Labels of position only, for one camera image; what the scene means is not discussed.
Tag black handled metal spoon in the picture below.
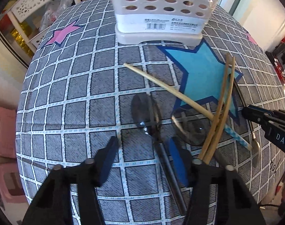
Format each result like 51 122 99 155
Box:
131 93 187 216

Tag pink plastic stool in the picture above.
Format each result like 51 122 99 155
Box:
0 107 27 204

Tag blue patterned handle chopstick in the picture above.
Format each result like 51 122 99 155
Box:
224 124 252 151

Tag white perforated storage cart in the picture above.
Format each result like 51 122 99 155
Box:
7 0 85 52

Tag red bags in hallway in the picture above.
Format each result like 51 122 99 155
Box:
265 35 285 86

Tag pale thin bamboo chopstick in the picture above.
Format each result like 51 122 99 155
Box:
123 63 214 121

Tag wooden chopstick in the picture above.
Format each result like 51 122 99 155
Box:
198 54 231 161
204 57 235 164

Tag grey checkered tablecloth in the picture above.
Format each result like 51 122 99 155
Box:
16 0 285 224

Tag white plastic utensil holder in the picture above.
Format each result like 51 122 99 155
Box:
112 0 218 47

